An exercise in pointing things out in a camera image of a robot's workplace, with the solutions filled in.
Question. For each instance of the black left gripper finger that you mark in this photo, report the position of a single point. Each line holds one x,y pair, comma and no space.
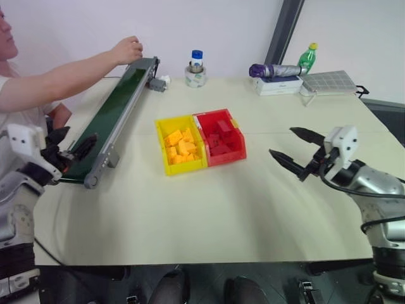
57,136
85,146

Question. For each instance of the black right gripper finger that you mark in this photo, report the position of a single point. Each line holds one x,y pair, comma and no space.
308,135
289,163

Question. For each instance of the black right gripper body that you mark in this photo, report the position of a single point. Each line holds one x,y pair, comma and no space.
319,161

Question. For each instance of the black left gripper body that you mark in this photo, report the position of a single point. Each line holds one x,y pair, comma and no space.
57,156

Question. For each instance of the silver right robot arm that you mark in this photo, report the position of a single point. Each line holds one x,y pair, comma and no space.
379,193

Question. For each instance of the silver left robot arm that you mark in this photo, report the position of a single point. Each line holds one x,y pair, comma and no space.
19,202

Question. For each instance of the person's bare right forearm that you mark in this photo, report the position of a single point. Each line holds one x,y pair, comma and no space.
66,76

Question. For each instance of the green conveyor belt unit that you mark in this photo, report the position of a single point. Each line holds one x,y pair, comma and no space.
120,95

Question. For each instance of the grey plastic box with cable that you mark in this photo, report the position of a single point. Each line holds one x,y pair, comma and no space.
157,84

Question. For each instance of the person's bare right hand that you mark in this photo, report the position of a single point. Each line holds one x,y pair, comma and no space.
126,50

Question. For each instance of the red plastic bin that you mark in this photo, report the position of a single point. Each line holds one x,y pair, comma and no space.
237,139

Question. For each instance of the white box with blue print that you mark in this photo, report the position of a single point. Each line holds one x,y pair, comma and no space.
278,85

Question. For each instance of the small black clip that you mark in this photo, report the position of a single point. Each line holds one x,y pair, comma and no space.
362,91

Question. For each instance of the folded purple gray umbrella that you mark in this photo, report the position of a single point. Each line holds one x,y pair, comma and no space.
278,70

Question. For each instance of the red block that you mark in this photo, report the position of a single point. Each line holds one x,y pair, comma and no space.
224,126
214,140

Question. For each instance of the green plastic bottle yellow cap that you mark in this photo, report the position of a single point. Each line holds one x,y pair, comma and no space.
308,58

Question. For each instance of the yellow plastic bin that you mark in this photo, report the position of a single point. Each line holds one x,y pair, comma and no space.
164,126

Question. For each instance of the yellow block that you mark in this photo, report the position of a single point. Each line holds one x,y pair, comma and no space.
173,138
186,158
189,135
172,155
187,147

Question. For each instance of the small white plug block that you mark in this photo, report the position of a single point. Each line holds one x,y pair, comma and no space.
165,79

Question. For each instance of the person in white shirt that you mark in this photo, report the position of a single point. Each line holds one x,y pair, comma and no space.
5,35

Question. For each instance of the white tape roll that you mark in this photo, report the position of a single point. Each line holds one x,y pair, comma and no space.
195,79

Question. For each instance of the white bottle with blue cap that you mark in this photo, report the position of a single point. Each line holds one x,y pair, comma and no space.
196,58

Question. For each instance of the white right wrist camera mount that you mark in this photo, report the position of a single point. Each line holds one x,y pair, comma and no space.
346,142

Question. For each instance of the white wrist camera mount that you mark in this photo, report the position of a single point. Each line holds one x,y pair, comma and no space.
22,141
346,142

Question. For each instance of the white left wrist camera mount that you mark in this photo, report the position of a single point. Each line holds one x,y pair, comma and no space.
22,141

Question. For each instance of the dark gray window post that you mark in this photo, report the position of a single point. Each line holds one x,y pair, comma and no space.
283,31

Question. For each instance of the black bracket under table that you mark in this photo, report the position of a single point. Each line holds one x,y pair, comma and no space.
307,289

